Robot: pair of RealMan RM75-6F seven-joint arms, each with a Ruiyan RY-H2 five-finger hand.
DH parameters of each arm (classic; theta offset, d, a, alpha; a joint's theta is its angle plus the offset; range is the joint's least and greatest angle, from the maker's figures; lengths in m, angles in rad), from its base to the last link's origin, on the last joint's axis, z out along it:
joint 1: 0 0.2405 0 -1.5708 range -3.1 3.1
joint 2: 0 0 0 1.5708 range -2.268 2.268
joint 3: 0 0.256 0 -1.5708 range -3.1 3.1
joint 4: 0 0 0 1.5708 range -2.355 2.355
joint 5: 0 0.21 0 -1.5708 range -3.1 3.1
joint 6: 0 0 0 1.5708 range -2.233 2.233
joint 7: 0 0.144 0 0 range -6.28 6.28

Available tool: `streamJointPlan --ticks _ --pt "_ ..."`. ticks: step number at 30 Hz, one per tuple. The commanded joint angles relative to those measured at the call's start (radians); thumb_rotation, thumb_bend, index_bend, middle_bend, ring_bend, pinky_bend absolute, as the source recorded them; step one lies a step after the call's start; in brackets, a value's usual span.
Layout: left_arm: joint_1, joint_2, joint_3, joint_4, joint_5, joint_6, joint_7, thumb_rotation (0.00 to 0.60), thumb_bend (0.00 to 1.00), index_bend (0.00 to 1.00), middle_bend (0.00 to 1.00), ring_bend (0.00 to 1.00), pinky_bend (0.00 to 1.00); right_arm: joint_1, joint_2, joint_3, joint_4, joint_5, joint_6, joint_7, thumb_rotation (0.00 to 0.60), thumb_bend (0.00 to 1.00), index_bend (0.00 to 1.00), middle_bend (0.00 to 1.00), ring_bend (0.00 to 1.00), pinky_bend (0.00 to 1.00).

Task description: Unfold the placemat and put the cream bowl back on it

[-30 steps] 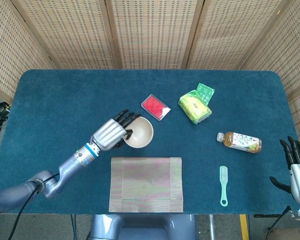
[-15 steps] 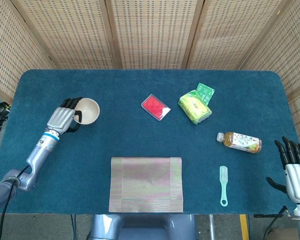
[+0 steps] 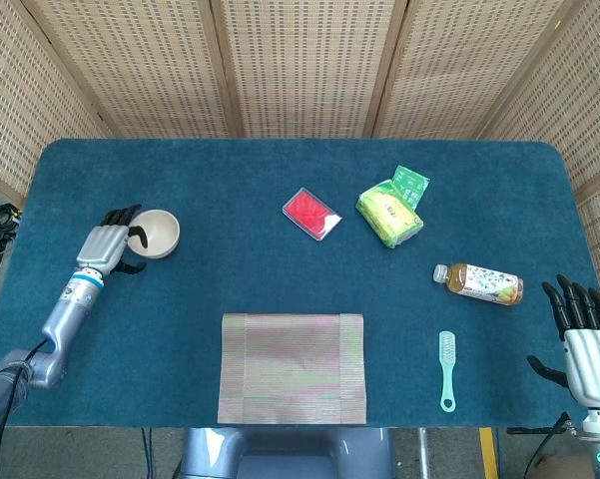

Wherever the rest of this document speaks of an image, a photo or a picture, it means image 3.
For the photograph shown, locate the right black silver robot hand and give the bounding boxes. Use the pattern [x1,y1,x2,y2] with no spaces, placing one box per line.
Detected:
[526,273,600,410]

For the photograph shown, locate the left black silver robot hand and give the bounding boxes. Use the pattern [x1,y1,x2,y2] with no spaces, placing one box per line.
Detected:
[75,203,151,276]

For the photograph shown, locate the beige round bowl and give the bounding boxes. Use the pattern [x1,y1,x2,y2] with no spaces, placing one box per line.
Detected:
[128,209,182,260]

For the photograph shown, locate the beige woven placemat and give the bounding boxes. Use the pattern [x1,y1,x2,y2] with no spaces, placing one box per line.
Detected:
[217,312,369,426]

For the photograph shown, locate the blue carpet table cover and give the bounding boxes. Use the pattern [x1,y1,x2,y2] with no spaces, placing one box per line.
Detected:
[0,138,600,430]

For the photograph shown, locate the yellow floor tape strip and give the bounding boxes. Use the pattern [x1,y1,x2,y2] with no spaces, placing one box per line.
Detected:
[478,427,500,479]

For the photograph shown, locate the tea bottle with printed label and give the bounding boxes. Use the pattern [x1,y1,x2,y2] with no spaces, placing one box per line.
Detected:
[432,262,525,306]

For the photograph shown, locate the mint green plastic brush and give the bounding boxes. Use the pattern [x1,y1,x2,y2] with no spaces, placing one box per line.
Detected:
[438,330,458,413]

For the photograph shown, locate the woven bamboo screen panel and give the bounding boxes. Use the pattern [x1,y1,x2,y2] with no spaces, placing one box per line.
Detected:
[209,0,410,140]
[368,0,580,141]
[478,0,600,320]
[0,0,111,206]
[22,0,244,140]

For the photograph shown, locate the metal table leg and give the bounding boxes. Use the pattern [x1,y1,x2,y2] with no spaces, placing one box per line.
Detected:
[414,427,430,479]

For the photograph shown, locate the clear case with red cards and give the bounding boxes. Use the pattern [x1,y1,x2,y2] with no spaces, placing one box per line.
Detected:
[281,187,343,244]

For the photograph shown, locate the yellow green tissue pack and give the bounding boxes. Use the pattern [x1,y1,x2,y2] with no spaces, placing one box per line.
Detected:
[354,180,425,250]

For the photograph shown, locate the green sachet packet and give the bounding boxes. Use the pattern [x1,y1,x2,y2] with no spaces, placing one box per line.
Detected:
[390,165,431,211]

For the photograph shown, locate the blue-grey robot torso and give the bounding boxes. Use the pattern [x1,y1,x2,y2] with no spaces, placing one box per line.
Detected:
[173,426,398,479]

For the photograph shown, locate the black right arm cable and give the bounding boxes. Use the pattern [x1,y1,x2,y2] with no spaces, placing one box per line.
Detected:
[522,411,570,479]

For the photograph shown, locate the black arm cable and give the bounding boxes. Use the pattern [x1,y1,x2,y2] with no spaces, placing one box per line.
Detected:
[522,411,570,479]
[0,338,49,479]

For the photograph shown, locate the black cable bundle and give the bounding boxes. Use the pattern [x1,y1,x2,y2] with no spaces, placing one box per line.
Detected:
[0,203,24,235]

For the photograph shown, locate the thin black floor cable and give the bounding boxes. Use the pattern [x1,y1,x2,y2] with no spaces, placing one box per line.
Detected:
[140,427,154,479]

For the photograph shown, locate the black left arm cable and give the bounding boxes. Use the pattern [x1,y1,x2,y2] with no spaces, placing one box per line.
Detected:
[0,338,49,479]

